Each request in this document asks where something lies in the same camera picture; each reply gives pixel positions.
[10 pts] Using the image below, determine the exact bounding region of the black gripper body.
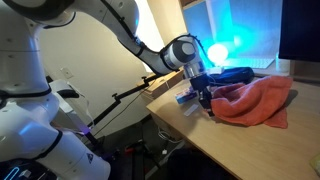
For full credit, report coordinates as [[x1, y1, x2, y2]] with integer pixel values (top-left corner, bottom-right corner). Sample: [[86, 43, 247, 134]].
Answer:
[[190, 74, 211, 100]]

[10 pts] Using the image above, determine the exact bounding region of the orange towel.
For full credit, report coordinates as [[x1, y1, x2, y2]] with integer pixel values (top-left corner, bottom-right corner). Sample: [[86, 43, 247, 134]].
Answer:
[[211, 76, 293, 129]]

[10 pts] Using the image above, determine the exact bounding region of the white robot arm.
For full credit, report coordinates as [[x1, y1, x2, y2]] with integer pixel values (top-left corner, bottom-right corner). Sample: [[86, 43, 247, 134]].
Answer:
[[0, 0, 204, 180]]

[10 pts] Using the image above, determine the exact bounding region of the white paper strip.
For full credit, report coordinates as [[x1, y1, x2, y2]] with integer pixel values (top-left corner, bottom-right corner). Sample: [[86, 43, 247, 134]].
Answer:
[[184, 104, 198, 116]]

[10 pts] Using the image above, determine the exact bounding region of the small blue card box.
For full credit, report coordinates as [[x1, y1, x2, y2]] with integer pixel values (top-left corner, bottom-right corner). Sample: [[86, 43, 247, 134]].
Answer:
[[175, 87, 197, 104]]

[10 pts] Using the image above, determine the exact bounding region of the glowing white lamp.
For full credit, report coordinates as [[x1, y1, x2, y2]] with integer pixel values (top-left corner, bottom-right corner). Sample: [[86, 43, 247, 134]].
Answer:
[[207, 44, 229, 65]]

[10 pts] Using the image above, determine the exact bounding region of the dark blue pouch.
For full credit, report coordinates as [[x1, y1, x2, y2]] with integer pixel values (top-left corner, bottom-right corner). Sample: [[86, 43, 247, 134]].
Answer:
[[213, 67, 254, 84]]

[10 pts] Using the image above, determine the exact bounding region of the orange cardboard box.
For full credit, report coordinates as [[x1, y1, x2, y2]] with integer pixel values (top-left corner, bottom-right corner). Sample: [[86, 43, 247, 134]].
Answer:
[[143, 70, 184, 100]]

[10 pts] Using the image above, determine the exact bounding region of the dark monitor screen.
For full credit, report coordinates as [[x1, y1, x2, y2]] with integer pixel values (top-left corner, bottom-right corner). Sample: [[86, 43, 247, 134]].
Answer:
[[279, 0, 320, 62]]

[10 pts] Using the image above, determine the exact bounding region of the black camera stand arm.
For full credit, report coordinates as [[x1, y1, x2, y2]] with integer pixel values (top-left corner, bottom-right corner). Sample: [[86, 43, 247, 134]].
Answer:
[[88, 75, 159, 127]]

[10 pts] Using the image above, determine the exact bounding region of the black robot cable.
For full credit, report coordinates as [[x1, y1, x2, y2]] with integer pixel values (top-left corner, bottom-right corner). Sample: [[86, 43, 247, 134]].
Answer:
[[99, 0, 208, 68]]

